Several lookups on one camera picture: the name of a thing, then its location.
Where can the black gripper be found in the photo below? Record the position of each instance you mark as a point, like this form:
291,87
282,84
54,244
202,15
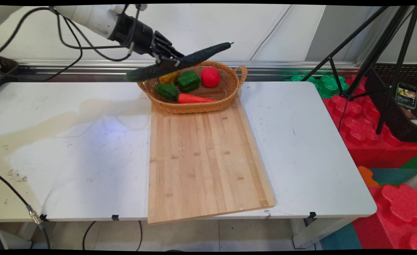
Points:
137,35

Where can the dark green toy cucumber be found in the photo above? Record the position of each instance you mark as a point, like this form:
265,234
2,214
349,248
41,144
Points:
201,55

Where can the yellow toy bell pepper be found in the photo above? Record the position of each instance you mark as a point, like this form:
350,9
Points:
167,78

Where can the green toy bell pepper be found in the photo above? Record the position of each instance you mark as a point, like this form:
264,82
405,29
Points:
188,80

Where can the small green pepper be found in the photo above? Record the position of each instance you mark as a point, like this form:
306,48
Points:
167,91

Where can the red toy tomato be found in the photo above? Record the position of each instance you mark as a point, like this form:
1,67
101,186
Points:
210,77

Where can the orange-red toy carrot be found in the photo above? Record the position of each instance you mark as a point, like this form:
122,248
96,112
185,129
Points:
192,98

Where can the bamboo cutting board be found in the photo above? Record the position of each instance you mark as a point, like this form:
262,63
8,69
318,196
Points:
205,159

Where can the green foam block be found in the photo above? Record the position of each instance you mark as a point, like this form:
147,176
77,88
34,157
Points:
327,85

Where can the black table edge clip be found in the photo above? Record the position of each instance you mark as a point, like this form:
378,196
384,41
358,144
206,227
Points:
115,217
44,217
312,215

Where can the large red foam block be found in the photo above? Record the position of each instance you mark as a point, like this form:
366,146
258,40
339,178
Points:
360,134

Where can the white table leg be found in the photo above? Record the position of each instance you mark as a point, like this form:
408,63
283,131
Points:
314,233

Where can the black wicker basket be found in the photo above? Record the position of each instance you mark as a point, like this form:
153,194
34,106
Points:
392,117

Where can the orange foam piece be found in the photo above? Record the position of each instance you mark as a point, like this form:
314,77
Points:
367,176

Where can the smartphone with lit screen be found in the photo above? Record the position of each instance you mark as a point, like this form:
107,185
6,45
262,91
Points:
406,95

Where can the teal foam mat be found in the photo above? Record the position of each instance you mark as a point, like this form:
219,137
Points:
341,237

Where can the red foam block with knobs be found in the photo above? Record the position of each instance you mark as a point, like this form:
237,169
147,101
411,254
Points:
399,212

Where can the aluminium wall rail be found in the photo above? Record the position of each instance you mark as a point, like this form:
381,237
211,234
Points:
283,67

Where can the black camera tripod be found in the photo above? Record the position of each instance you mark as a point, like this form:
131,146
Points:
375,56

